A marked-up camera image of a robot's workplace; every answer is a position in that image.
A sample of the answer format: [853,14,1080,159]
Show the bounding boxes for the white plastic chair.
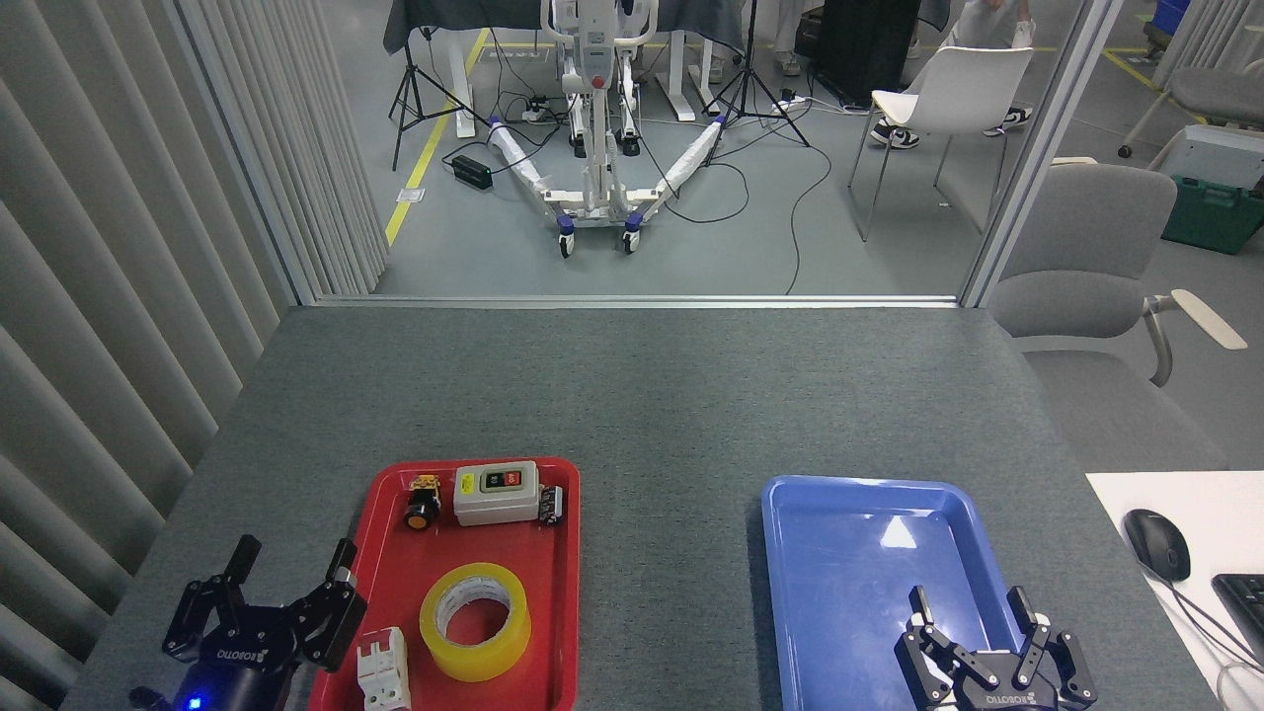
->
[847,45,1035,243]

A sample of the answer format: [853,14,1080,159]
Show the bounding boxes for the grey office chair with armrest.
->
[987,162,1249,473]

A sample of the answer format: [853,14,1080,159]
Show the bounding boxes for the black cabinet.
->
[810,0,922,111]

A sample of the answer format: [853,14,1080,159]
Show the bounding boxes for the long black floor cable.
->
[786,99,834,296]

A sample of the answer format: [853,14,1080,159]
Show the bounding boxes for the silver frame post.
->
[959,0,1127,309]

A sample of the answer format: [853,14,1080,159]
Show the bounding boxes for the black mouse cable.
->
[1150,565,1264,682]

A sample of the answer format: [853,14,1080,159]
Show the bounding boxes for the grey chair on casters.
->
[1118,64,1264,159]

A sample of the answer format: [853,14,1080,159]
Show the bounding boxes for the yellow tape roll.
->
[419,563,532,683]

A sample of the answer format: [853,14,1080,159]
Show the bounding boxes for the silver frame rail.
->
[312,293,963,310]

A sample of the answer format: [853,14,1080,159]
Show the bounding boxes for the white side desk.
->
[1086,471,1264,711]

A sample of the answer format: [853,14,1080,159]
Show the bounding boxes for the grey two-button switch box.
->
[453,460,541,527]

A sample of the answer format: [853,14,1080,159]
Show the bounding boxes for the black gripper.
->
[894,587,1098,711]
[162,535,369,711]

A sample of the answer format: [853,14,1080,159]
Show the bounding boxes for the black keyboard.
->
[1211,574,1264,665]

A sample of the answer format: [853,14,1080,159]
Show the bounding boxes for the person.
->
[773,0,826,78]
[868,0,1039,152]

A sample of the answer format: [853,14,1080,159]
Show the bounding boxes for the blue plastic tray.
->
[761,475,1050,711]

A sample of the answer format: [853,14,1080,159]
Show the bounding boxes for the blue bin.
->
[1145,0,1192,42]

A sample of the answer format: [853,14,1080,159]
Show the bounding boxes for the green plastic bin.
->
[1161,176,1264,256]

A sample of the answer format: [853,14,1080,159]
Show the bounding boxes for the black yellow push button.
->
[404,475,442,532]

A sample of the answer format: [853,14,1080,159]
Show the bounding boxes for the white box lid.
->
[1150,124,1264,192]

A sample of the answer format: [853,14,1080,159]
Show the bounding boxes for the white circuit breaker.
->
[356,627,412,711]

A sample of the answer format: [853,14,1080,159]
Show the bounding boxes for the black tripod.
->
[702,0,812,166]
[388,0,491,172]

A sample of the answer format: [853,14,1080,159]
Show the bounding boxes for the black computer mouse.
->
[1124,509,1192,583]

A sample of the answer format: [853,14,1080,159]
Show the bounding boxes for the white stand on wheels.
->
[488,0,728,259]

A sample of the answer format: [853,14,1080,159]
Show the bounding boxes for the red plastic tray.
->
[311,456,582,711]

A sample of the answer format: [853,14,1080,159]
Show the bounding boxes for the grey slatted partition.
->
[0,0,391,711]

